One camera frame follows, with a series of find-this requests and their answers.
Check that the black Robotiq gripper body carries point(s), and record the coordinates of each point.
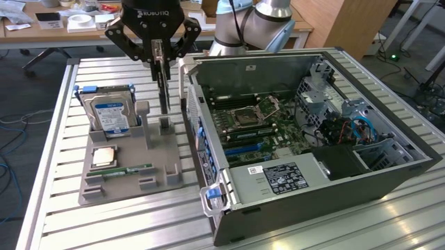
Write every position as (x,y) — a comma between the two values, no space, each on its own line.
(152,15)

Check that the Nvidia graphics card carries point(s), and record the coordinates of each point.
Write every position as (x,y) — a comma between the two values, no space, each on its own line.
(163,91)

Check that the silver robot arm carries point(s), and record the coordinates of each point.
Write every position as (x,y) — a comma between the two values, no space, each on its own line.
(271,13)

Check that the white paper stack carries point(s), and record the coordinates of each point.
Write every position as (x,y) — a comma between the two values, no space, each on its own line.
(209,26)

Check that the white labelled box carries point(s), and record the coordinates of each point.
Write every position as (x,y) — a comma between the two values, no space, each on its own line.
(100,23)

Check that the flat white box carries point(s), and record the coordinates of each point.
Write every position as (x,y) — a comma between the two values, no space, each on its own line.
(82,29)

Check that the brown cardboard box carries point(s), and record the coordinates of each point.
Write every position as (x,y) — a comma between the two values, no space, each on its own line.
(209,9)

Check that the red packet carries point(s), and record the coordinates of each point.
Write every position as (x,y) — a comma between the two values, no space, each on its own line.
(107,8)

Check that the white tape roll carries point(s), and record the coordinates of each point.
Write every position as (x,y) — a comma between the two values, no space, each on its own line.
(75,20)

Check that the wooden desk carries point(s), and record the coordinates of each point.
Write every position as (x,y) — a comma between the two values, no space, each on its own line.
(52,35)

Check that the black-topped white box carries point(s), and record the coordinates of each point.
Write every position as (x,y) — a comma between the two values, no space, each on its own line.
(50,22)

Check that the black chair base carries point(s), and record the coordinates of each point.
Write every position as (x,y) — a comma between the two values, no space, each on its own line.
(44,56)

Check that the grey cup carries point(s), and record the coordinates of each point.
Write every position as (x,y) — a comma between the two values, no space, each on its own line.
(50,3)

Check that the hard disk with blue caddy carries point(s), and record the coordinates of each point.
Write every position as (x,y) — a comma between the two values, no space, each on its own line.
(107,112)

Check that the white printed card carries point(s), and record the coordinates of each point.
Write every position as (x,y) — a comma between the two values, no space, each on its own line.
(18,27)

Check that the clear plastic bag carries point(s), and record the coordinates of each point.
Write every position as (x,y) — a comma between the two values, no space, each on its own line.
(14,11)

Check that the CPU socket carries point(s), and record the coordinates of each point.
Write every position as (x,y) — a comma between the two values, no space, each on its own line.
(245,117)

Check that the metal socket cover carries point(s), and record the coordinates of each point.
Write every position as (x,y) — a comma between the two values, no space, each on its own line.
(269,105)

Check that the green RAM stick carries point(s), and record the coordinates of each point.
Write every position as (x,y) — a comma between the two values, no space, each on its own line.
(118,171)
(250,133)

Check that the metal disk bay cage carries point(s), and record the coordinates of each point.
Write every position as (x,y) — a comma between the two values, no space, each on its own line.
(382,156)
(316,101)

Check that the silver CPU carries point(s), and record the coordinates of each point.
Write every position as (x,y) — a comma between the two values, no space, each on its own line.
(103,156)

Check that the blue expansion slot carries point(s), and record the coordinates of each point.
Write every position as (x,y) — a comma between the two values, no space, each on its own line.
(243,150)

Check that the wooden cabinet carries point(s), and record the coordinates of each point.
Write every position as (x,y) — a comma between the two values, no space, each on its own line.
(348,26)

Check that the grey parts rack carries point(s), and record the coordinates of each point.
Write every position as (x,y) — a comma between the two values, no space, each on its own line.
(139,161)

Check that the green motherboard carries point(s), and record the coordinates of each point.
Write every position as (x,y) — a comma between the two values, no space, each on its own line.
(289,140)

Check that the silver chipset heatsink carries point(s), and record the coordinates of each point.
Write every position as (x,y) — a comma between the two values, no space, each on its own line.
(283,152)

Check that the grey power supply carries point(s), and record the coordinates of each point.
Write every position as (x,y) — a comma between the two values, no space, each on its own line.
(250,182)

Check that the device with green light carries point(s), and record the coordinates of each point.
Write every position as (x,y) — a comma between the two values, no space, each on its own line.
(394,57)

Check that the blue case release latch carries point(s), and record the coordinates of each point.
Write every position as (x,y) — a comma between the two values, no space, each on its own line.
(211,194)

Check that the black floor stand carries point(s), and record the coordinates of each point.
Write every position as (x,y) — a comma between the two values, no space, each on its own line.
(430,83)

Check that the open PC case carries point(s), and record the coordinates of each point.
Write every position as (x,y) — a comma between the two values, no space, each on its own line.
(313,208)

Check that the black plastic fan duct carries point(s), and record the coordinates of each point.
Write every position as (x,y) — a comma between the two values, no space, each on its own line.
(341,161)

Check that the white table frame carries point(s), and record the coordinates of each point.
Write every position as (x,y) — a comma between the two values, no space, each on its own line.
(417,20)

